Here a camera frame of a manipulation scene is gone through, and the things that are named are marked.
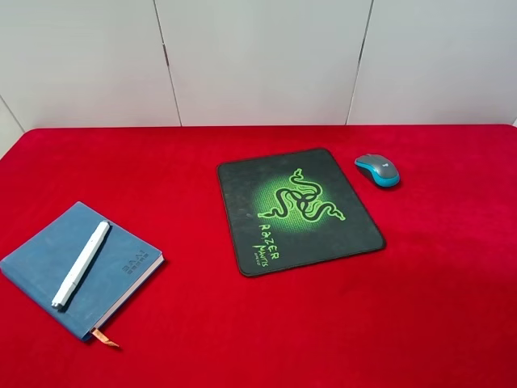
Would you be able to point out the grey blue computer mouse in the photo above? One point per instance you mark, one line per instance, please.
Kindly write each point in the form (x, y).
(379, 170)

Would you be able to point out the white pen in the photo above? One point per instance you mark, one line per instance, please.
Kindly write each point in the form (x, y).
(77, 271)

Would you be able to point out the blue hardcover notebook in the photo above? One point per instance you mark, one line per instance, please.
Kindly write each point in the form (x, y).
(121, 265)

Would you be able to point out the black green Razer mousepad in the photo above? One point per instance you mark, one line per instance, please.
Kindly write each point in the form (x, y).
(292, 210)

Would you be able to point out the red velvet tablecloth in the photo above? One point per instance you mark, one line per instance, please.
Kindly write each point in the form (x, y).
(435, 308)

